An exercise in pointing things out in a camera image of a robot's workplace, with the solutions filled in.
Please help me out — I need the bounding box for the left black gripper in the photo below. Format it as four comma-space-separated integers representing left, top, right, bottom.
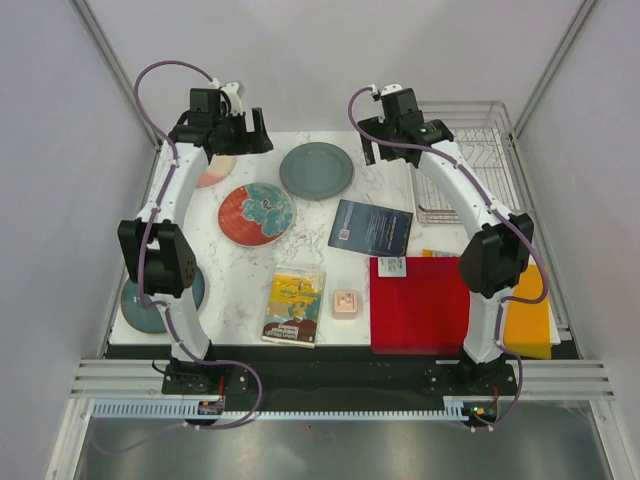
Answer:
213, 109, 273, 157

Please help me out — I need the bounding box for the pink and cream plate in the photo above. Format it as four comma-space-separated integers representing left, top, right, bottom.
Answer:
196, 155, 236, 188

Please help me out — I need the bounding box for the grey-green plate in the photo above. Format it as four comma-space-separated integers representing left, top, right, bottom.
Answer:
279, 142, 354, 201

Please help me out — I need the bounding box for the red and teal plate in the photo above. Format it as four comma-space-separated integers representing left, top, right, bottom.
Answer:
217, 182, 296, 247

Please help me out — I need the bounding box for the dark teal speckled plate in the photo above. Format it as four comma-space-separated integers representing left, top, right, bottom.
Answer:
120, 268, 206, 334

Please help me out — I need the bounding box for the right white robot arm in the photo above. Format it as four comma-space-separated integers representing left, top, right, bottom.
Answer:
348, 84, 537, 394

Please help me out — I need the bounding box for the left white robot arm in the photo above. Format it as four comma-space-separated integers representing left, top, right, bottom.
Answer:
117, 82, 273, 393

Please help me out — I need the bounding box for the dark blue booklet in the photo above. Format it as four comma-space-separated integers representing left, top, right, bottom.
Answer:
328, 199, 413, 257

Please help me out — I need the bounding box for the white label card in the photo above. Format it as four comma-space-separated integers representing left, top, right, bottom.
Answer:
378, 257, 407, 278

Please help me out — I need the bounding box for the small pink box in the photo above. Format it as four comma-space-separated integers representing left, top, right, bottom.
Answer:
332, 289, 359, 320

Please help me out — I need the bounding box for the yellow paperback book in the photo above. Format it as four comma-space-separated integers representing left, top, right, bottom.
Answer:
261, 266, 326, 348

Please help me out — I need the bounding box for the red folder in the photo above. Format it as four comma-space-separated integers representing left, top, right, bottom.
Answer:
369, 257, 470, 356

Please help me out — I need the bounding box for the orange folder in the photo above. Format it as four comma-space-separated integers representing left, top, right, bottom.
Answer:
503, 264, 552, 360

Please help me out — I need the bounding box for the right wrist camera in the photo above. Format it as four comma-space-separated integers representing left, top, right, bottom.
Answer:
370, 83, 403, 101

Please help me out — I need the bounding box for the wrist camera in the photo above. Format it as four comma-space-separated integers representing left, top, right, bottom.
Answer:
219, 81, 244, 116
370, 83, 403, 101

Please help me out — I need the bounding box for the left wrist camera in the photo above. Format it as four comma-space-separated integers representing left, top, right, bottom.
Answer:
219, 81, 244, 116

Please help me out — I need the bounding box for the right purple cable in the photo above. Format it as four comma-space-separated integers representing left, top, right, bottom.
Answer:
347, 86, 551, 433

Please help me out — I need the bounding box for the purple cable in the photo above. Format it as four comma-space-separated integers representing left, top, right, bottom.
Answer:
347, 86, 551, 433
88, 59, 264, 455

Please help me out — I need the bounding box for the metal wire dish rack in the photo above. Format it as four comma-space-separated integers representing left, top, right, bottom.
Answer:
410, 100, 528, 225

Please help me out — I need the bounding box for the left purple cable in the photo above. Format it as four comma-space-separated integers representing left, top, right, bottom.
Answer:
88, 59, 264, 455

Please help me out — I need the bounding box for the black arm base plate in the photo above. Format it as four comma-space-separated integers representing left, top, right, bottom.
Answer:
154, 357, 517, 397

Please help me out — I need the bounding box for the aluminium front frame rail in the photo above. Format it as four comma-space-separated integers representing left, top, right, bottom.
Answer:
71, 357, 614, 401

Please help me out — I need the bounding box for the white slotted cable duct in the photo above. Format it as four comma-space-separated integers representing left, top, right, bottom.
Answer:
91, 397, 479, 422

